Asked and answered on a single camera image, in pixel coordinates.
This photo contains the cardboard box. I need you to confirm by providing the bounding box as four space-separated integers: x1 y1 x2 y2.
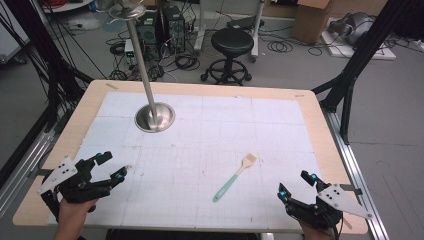
293 0 334 45

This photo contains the green-handled wooden spatula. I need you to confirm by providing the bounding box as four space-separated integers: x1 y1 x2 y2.
212 152 258 203

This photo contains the aluminium rail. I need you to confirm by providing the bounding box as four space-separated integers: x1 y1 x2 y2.
322 109 390 240
0 129 56 218

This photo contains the black computer tower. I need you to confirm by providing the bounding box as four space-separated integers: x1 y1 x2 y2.
135 8 162 56
162 5 186 55

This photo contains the small power supply unit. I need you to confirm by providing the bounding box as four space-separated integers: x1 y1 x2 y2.
123 38 137 66

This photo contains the person's right hand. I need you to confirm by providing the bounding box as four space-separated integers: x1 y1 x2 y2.
298 219 338 240

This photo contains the black metal frame stand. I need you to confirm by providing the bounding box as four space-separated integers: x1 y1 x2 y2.
311 0 414 145
0 0 96 188

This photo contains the person's left hand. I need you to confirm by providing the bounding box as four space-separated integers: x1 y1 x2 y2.
53 197 100 240

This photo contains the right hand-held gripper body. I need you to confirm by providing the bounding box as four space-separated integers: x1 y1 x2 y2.
285 183 374 230

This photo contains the metal utensil stand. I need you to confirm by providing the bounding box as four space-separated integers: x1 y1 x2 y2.
107 0 177 133

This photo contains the black round stool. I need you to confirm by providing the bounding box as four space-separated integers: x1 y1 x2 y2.
200 27 255 86

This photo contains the coiled black cable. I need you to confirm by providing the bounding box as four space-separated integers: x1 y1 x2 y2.
266 39 294 54
109 41 126 56
174 54 201 72

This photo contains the white grid mat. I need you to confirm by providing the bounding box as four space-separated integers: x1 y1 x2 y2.
47 91 331 232

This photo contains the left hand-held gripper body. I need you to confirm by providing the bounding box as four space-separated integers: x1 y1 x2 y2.
36 155 113 222

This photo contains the grey helmet device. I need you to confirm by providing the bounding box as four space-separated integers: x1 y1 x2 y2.
328 11 376 46

